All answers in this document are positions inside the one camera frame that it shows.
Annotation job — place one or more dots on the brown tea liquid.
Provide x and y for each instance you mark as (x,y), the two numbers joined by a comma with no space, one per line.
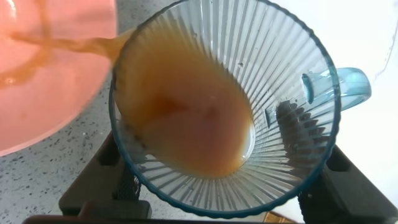
(186,124)

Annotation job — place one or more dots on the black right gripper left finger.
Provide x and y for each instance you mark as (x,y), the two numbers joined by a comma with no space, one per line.
(93,186)

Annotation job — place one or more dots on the ribbed blue glass cup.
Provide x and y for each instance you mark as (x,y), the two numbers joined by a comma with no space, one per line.
(264,46)

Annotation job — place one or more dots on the pink bowl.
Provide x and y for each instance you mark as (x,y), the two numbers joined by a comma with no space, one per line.
(46,102)

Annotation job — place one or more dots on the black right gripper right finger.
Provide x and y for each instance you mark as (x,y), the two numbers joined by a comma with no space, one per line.
(348,193)

